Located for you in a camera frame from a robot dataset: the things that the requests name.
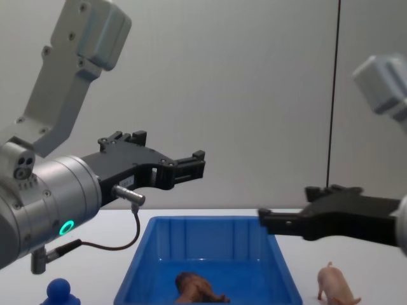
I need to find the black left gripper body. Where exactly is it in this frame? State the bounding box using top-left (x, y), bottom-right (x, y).
top-left (81, 144), bottom-right (176, 210)

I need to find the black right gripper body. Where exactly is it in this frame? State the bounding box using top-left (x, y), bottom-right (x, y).
top-left (301, 191), bottom-right (401, 248)

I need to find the pink toy pig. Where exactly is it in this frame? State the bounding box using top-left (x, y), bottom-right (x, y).
top-left (317, 261), bottom-right (362, 305)

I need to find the blue plastic bin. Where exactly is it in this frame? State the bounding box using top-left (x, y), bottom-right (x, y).
top-left (113, 215), bottom-right (303, 305)

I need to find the brown toy animal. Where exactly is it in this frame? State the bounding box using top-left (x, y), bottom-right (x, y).
top-left (175, 271), bottom-right (231, 304)

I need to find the blue toy figure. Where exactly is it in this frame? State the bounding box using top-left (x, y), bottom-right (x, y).
top-left (39, 278), bottom-right (82, 305)

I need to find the thin dark gripper cable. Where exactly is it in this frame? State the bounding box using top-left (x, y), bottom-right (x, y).
top-left (31, 185), bottom-right (146, 276)

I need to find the thin black hanging cable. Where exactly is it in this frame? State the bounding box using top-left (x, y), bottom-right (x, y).
top-left (327, 0), bottom-right (341, 189)

